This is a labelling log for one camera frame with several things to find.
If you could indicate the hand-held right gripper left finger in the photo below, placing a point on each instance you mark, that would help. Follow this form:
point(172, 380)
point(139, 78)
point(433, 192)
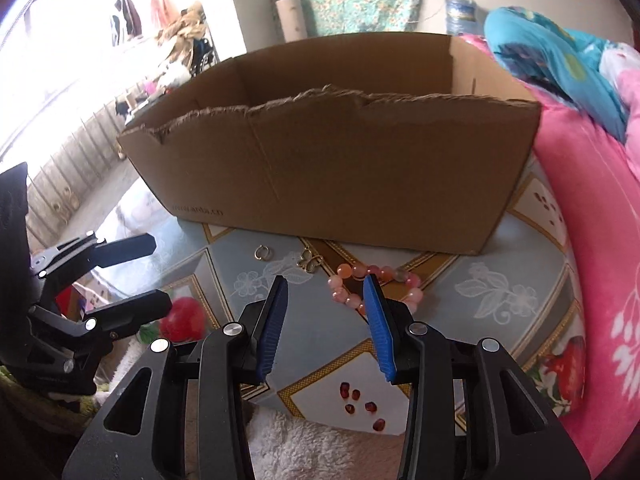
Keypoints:
point(272, 330)

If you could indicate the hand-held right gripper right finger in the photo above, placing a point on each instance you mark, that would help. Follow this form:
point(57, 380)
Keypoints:
point(377, 330)

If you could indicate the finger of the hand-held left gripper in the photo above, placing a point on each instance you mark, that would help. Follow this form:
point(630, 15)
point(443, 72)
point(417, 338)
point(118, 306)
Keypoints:
point(135, 310)
point(125, 250)

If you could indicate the gold butterfly charm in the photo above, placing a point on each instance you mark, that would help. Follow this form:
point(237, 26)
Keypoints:
point(309, 261)

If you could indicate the brown cardboard box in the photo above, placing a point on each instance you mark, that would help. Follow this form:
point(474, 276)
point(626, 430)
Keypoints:
point(350, 175)

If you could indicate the white fluffy towel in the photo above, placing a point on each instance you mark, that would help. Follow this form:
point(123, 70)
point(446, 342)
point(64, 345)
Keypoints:
point(300, 445)

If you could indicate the fruit print tablecloth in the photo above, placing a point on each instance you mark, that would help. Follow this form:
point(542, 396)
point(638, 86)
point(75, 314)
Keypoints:
point(500, 280)

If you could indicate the wheelchair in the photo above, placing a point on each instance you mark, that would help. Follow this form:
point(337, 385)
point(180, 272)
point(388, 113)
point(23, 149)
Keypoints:
point(202, 52)

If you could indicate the pink floral blanket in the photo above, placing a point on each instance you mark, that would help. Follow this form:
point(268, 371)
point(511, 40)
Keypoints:
point(590, 240)

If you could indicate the dark hanging garment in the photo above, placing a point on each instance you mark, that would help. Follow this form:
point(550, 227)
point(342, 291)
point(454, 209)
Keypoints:
point(125, 17)

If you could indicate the pile of beige clothes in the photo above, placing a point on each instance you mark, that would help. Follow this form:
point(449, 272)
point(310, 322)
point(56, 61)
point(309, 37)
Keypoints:
point(185, 22)

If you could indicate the pink hanging garment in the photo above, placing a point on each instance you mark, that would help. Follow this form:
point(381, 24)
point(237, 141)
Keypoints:
point(165, 7)

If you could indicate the blue water jug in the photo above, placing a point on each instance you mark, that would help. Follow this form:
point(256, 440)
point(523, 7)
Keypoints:
point(460, 12)

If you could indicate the blue quilt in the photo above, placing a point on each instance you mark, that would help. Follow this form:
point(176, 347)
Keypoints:
point(540, 45)

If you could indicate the white dotted quilt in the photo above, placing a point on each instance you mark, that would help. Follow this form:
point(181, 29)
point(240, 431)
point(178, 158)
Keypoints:
point(615, 60)

